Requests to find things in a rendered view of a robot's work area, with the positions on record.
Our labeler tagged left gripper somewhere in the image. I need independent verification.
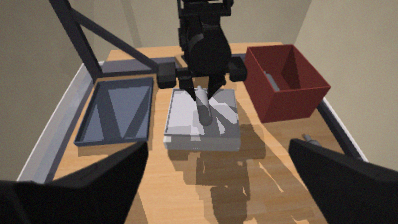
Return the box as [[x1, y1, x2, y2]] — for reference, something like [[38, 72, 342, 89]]
[[156, 43, 248, 101]]

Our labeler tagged grey gas cylinder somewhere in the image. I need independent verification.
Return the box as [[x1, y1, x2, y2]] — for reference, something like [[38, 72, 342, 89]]
[[195, 86, 213, 126], [264, 71, 280, 91], [304, 134, 321, 146]]

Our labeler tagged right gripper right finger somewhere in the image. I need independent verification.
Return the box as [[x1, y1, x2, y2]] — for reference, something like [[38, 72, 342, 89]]
[[288, 139, 398, 224]]

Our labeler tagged dark red open bin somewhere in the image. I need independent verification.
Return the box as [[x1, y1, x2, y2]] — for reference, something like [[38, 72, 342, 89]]
[[243, 44, 331, 124]]

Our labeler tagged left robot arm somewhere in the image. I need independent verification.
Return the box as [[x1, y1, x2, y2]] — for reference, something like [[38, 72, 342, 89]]
[[177, 0, 234, 74]]

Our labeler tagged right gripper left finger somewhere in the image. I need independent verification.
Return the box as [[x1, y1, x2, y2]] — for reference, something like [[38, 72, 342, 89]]
[[0, 141, 149, 224]]

